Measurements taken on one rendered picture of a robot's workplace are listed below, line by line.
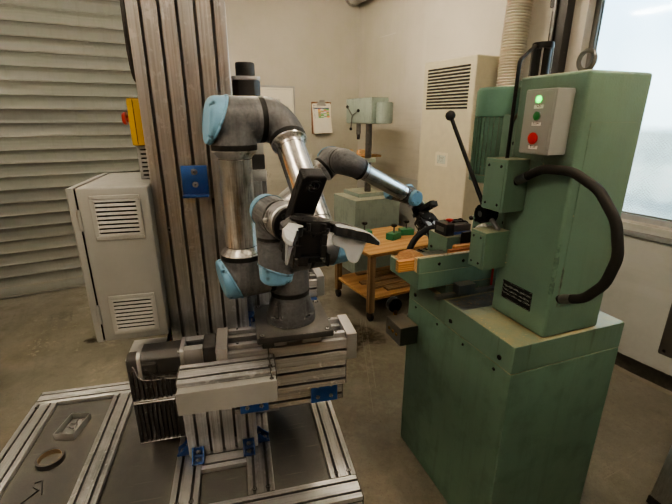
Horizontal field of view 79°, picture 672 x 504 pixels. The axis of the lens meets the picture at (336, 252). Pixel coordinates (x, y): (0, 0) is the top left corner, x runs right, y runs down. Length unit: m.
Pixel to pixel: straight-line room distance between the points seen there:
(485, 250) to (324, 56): 3.53
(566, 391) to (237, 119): 1.26
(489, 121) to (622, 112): 0.38
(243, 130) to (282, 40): 3.37
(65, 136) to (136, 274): 2.77
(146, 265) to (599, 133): 1.28
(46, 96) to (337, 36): 2.65
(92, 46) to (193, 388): 3.26
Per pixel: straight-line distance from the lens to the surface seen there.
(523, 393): 1.39
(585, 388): 1.60
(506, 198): 1.26
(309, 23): 4.54
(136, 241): 1.30
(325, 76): 4.55
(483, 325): 1.36
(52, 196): 4.07
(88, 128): 4.02
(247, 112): 1.06
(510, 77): 3.00
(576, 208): 1.24
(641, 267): 2.78
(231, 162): 1.07
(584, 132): 1.21
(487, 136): 1.48
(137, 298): 1.36
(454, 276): 1.52
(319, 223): 0.68
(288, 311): 1.21
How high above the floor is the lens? 1.41
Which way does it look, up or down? 18 degrees down
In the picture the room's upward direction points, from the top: straight up
